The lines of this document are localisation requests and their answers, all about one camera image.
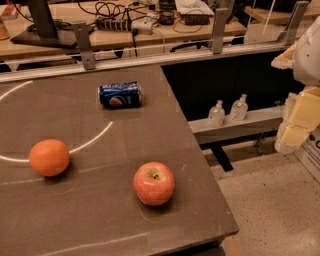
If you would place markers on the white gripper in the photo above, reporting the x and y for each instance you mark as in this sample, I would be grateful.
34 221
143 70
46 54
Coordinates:
308 55

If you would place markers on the orange fruit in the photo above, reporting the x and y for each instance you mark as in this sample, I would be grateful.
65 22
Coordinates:
49 157

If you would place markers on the clear sanitizer bottle right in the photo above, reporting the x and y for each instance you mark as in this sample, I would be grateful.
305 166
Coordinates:
239 108

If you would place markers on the cardboard box with print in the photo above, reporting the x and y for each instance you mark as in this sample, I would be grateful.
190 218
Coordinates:
309 154

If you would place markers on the blue Pepsi can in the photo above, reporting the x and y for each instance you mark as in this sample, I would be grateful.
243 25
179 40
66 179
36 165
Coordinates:
118 95

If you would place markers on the red apple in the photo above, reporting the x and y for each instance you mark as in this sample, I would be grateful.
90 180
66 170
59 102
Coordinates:
154 183

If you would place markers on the black monitor stand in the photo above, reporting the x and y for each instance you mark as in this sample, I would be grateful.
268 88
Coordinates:
45 32

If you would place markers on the grey metal rail beam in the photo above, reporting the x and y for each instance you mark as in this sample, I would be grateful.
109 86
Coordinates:
255 122

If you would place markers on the metal bracket right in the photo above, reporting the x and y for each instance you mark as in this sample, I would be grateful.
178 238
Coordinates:
288 35

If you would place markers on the metal bracket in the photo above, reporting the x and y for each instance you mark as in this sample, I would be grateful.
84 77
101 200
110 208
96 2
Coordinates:
220 18
84 45
288 35

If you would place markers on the metal bracket middle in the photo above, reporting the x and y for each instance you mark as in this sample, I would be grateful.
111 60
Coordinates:
220 18

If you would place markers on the power strip with cables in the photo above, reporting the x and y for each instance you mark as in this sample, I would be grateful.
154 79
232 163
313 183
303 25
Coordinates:
123 25

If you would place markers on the metal bracket left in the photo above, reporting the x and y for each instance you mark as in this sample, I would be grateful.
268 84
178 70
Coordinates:
84 45

